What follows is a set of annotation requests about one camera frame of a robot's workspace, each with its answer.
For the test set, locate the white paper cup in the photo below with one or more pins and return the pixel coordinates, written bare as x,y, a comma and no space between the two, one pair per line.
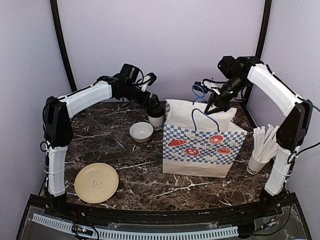
156,122

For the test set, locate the black plastic cup lid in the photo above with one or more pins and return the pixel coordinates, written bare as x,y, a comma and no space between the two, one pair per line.
155,112

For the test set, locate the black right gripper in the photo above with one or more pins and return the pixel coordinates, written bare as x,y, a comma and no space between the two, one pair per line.
221,104

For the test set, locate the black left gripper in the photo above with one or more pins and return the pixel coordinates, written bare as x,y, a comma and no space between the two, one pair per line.
152,100

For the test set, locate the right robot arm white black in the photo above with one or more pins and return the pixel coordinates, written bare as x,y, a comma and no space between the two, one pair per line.
245,70

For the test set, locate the left black frame post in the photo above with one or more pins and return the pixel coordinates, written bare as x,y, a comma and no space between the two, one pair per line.
61,44

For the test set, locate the black frame post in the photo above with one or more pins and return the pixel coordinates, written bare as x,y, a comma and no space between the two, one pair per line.
61,44
260,43

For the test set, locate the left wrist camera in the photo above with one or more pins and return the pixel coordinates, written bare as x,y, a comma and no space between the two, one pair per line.
148,80

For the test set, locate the black front table rail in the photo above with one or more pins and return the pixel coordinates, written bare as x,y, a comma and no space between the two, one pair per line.
239,214

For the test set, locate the white perforated cable duct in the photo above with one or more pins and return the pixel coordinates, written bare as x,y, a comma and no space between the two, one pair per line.
121,231

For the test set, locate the blue checkered paper bag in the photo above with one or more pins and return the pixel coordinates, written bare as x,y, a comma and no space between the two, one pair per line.
196,143

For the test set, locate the white ceramic bowl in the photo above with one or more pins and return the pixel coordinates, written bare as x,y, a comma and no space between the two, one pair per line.
141,132

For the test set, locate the right black frame post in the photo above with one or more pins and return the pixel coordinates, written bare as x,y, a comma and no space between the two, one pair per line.
260,43

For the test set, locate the paper wrapped straws bundle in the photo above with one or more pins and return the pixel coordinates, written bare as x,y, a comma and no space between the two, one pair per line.
265,145

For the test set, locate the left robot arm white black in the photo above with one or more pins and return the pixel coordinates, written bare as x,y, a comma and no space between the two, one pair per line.
58,113

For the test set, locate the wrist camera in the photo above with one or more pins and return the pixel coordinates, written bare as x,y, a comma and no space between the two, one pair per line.
206,85
148,80

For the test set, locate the cream yellow plate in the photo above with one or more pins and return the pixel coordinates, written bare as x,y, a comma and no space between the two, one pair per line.
96,183

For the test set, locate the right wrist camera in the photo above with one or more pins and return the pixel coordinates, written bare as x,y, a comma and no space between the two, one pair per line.
206,85

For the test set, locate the white cup holding straws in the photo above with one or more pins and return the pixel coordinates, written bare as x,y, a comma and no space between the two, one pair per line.
254,165

